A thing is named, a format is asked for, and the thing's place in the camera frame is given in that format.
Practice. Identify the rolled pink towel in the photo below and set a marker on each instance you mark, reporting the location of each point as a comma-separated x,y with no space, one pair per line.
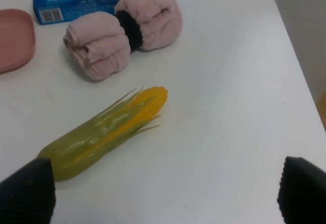
101,43

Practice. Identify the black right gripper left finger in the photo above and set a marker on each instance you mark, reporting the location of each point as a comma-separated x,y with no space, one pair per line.
28,195

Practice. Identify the toy corn cob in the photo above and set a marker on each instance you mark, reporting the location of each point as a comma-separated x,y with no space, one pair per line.
80,148

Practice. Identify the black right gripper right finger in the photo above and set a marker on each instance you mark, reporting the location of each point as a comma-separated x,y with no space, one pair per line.
301,196

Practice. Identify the pink square plate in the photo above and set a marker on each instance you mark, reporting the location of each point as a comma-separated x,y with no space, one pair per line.
18,41

